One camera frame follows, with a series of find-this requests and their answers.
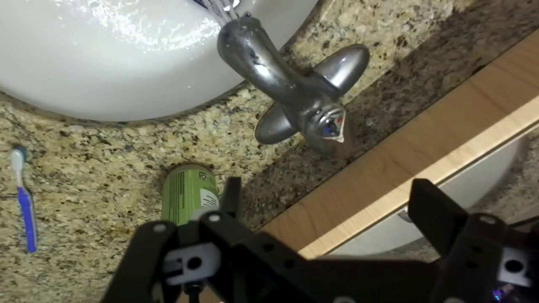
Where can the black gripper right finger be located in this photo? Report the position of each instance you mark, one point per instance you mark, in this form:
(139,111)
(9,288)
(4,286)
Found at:
(483,257)

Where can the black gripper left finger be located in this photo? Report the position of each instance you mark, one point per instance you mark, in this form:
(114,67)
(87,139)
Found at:
(215,251)

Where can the chrome sink faucet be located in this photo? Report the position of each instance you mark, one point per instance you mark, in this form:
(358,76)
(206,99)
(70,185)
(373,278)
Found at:
(302,102)

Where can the green soap pump bottle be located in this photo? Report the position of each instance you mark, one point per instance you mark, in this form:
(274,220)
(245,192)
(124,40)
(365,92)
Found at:
(188,190)

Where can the wood framed mirror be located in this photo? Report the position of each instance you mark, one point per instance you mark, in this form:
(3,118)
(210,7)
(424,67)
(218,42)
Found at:
(493,108)

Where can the blue white toothbrush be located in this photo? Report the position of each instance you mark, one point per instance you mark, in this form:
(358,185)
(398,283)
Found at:
(25,200)

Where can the white oval sink basin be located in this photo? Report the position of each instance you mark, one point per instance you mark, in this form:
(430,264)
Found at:
(112,59)

